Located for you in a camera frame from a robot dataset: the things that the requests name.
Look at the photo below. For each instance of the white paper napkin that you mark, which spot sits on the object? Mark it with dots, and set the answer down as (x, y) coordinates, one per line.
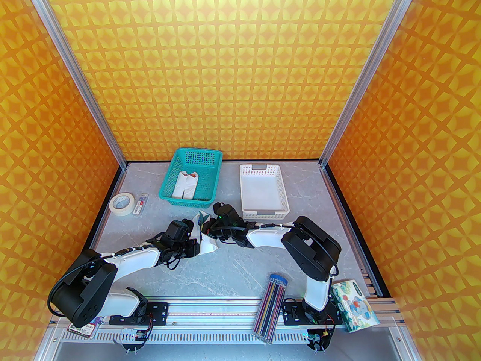
(208, 246)

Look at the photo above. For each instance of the white plastic basket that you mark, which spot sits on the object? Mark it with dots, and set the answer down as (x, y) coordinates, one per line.
(263, 192)

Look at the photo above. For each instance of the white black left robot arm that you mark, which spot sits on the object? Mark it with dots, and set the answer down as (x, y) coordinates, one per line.
(80, 291)

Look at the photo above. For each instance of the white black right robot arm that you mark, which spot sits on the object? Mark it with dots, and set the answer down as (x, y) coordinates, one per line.
(312, 246)

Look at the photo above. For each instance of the folded white napkin bundle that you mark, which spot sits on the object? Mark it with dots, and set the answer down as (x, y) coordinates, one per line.
(178, 190)
(189, 188)

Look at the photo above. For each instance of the cream masking tape roll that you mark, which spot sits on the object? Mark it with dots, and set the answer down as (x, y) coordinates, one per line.
(120, 213)

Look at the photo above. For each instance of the teal plastic mesh basket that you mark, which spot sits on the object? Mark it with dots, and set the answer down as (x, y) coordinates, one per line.
(204, 186)

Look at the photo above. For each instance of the small clear plastic box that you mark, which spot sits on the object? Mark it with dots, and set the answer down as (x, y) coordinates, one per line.
(140, 204)

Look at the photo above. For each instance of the clear case of coloured pencils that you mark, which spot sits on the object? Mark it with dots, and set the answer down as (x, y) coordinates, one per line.
(270, 307)

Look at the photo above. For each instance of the small electronics board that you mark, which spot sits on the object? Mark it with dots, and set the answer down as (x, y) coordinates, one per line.
(315, 339)
(139, 336)

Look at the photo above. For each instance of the white box of coloured markers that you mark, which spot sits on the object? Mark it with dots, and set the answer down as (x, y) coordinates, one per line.
(84, 331)

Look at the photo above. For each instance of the patterned tissue pack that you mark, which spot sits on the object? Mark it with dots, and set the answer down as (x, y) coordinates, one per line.
(355, 307)

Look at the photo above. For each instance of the aluminium mounting rail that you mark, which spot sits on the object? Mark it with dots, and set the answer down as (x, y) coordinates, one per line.
(218, 310)

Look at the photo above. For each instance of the aluminium frame post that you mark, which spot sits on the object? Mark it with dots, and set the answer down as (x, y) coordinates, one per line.
(76, 73)
(369, 70)

